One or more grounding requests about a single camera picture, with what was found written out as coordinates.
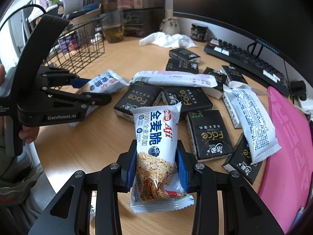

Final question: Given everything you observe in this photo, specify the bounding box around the white crumpled cloth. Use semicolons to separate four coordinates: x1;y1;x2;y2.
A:
139;32;197;49

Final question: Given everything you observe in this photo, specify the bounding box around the black Face box bottom right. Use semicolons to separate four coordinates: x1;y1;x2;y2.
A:
222;133;262;185

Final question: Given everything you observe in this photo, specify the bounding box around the white text-printed snack packet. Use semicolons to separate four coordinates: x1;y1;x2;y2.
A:
223;85;281;164

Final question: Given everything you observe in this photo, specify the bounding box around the black Face box left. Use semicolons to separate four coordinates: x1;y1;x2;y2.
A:
114;81;162;122

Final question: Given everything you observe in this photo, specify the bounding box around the glass cup with tea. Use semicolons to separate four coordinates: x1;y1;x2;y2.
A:
100;10;124;43

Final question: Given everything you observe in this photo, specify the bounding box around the black mechanical keyboard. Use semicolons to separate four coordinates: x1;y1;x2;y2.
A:
204;39;290;97

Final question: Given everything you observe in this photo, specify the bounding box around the pink desk mat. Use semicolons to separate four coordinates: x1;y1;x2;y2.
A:
258;87;312;233

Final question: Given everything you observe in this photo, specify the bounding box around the white power strip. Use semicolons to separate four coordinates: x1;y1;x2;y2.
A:
289;79;313;118

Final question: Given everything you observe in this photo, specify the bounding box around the black curved monitor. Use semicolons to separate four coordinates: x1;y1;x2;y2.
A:
173;0;312;84

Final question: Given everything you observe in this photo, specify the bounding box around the dark glass jar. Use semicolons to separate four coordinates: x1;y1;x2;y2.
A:
190;23;208;42

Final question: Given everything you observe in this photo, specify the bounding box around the small ceramic cat figurine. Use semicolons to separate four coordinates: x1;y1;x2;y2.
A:
160;17;180;36

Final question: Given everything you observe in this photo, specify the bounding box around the white Aji snack packet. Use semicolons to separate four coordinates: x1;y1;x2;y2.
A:
69;68;130;127

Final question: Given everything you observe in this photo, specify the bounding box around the Aji wheat cracker packet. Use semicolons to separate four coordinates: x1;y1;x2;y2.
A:
130;103;194;213

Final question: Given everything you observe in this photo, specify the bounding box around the black Face box near keyboard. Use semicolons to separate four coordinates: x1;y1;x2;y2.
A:
220;65;248;89

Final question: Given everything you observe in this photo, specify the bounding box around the person's left hand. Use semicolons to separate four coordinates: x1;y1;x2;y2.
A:
0;65;40;144

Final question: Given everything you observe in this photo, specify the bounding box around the black Face box front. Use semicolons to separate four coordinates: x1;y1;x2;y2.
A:
186;109;233;162

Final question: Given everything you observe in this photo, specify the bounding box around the black wire basket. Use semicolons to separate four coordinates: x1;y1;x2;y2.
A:
42;19;105;74

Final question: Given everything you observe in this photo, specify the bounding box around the long white pink snack packet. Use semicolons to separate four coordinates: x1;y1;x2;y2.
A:
130;70;218;88

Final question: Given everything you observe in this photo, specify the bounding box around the black Face box right middle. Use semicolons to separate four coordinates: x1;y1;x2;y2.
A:
201;66;228;100

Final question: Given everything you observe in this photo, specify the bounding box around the dark desktop drawer organizer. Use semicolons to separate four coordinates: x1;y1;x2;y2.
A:
101;0;165;38

